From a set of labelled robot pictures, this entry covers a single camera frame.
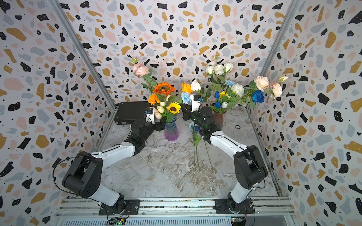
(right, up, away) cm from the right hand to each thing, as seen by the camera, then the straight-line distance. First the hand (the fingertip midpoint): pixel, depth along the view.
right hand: (181, 105), depth 78 cm
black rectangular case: (-49, -2, +42) cm, 64 cm away
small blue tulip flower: (+10, -22, +23) cm, 33 cm away
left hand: (-12, -5, +7) cm, 15 cm away
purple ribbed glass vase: (-8, -17, +18) cm, 26 cm away
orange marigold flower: (-15, +3, -2) cm, 15 cm away
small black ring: (+42, -14, +31) cm, 55 cm away
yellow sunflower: (-4, -2, 0) cm, 4 cm away
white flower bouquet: (+28, +8, +12) cm, 31 cm away
